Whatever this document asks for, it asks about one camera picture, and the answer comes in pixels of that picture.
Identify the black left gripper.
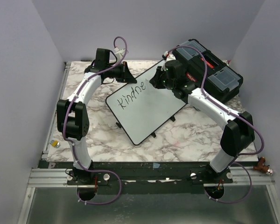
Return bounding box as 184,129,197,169
106,62,137,83

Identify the white framed whiteboard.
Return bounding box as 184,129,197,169
105,61,185,145

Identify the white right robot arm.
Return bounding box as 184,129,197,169
149,60,255,183

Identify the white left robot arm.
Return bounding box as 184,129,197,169
56,47,137,184

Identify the yellow small object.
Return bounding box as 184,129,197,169
50,140,60,148

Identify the copper pipe fitting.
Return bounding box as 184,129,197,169
253,157,273,175

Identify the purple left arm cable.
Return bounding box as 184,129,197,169
63,36,122,206

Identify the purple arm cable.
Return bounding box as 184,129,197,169
164,45,265,203
63,36,122,206

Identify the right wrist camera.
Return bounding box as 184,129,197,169
162,51,176,63

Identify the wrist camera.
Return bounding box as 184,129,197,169
114,47,128,61
162,51,176,63

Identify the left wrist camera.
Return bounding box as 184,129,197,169
114,47,128,61

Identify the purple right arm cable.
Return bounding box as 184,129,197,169
164,45,265,203

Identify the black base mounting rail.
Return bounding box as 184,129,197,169
37,160,234,195

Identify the aluminium frame rail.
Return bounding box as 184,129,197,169
25,61,72,187

